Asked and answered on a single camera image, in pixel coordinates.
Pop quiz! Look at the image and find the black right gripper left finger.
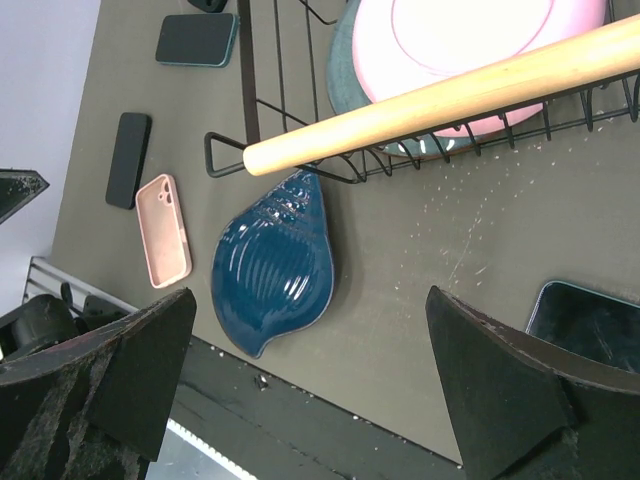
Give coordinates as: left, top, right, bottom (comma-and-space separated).
1, 288, 196, 479

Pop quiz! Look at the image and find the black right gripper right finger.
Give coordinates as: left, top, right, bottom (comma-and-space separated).
425, 287, 639, 479

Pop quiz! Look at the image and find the pink phone case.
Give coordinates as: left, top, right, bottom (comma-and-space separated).
135, 174, 192, 289

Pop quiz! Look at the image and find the black phone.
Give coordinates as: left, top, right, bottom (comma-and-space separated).
105, 112, 152, 210

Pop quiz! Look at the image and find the teal-edged phone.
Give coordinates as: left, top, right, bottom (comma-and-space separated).
155, 13, 239, 68

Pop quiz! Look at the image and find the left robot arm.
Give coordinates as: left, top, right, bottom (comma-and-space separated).
1, 260, 132, 363

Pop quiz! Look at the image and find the blue-edged phone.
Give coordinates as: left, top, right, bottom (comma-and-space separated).
526, 280, 639, 373

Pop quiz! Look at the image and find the blue shell-shaped dish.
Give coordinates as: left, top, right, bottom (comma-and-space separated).
211, 170, 335, 358

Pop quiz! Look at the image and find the grey-teal plate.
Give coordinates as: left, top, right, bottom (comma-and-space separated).
326, 1, 472, 158

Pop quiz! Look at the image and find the pink plate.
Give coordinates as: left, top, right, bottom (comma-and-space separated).
351, 0, 612, 138

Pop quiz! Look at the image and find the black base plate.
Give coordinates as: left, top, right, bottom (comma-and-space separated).
171, 338, 465, 479

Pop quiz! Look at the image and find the black wire basket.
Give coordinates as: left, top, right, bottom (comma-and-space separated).
204, 1, 639, 184

